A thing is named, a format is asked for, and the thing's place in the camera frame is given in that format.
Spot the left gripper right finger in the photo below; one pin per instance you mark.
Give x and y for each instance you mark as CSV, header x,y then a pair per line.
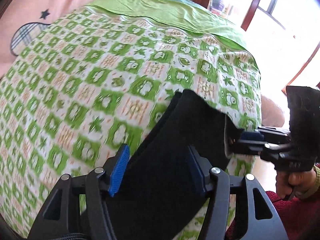
x,y
255,217

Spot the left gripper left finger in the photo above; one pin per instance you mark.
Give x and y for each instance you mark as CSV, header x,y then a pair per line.
x,y
76,207

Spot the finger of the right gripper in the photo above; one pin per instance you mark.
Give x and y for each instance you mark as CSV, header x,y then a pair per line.
x,y
267,134
248,147

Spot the black pants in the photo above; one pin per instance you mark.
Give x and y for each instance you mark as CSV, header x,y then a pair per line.
x,y
159,194

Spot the person's right hand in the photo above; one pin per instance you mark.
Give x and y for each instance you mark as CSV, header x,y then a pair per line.
x,y
301,181

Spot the red sweater sleeve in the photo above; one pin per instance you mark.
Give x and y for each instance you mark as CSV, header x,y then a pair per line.
x,y
299,212

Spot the green patterned quilt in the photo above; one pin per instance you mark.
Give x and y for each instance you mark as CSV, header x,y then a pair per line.
x,y
93,81

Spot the plain green sheet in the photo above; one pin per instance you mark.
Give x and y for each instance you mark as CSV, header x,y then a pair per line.
x,y
177,14

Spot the pink plaid-heart duvet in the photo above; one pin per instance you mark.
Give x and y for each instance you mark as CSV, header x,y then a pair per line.
x,y
24,20

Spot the wooden window frame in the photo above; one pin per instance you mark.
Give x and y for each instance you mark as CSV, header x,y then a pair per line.
x,y
252,7

